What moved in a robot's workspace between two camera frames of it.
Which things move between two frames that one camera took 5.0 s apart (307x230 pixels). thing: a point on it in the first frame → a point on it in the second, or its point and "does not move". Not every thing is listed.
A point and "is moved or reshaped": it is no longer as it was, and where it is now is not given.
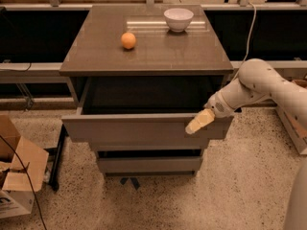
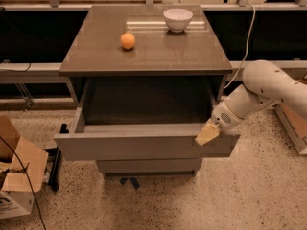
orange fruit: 128,40 does not move
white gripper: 218,107 → 223,116
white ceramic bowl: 178,18 does not move
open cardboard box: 22,171 does not move
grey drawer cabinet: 140,74 does not move
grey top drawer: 144,107 is moved or reshaped
